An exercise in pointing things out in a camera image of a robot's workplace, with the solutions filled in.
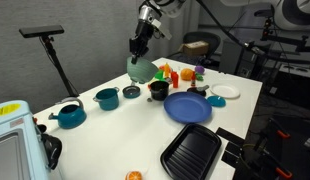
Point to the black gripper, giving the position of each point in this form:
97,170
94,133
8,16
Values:
141,38

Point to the mint green bowl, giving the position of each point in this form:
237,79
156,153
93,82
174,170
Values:
141,70

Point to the green toy cup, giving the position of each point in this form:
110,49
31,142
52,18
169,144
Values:
159,74

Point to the small red toy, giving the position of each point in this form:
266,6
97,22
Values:
160,67

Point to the orange yellow toy bottle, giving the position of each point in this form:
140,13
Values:
166,70

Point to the small gray knob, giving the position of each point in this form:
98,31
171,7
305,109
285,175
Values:
149,99

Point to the red ketchup bottle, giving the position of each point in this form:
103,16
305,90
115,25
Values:
175,80

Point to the teal toy pot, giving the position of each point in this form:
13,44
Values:
107,99

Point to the orange toy fruit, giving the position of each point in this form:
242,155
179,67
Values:
186,74

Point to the cardboard box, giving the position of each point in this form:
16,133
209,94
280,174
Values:
194,48

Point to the small hot sauce bottle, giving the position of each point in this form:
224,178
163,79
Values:
193,80

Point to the purple toy fruit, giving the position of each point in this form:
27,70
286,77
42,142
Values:
199,69

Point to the green toy leaf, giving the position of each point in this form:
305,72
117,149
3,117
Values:
199,77

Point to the large blue plate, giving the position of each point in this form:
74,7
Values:
187,107

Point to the black office chair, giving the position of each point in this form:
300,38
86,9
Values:
211,40

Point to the black tripod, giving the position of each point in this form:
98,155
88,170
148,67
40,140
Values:
58,66

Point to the teal toy kettle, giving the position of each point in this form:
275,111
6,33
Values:
71,117

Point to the small teal plate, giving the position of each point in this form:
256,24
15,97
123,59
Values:
216,101

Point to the white paper plate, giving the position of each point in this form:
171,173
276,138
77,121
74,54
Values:
225,90

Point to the gray cabinet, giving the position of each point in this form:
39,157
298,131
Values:
233,56

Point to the black ribbed tray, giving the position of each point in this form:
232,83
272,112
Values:
191,151

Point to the orange half toy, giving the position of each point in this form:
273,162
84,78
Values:
133,175

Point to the long black tape strip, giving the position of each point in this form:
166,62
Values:
228,134

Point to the black pouch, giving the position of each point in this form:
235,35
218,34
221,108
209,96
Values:
52,150

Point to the black tape patch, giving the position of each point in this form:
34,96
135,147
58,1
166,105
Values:
234,149
230,159

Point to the light blue toy oven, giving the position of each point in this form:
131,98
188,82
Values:
11,143

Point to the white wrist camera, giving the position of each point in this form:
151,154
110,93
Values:
161,30

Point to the black bar camera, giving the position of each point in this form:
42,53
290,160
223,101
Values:
41,31

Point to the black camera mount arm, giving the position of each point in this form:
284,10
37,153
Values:
285,39

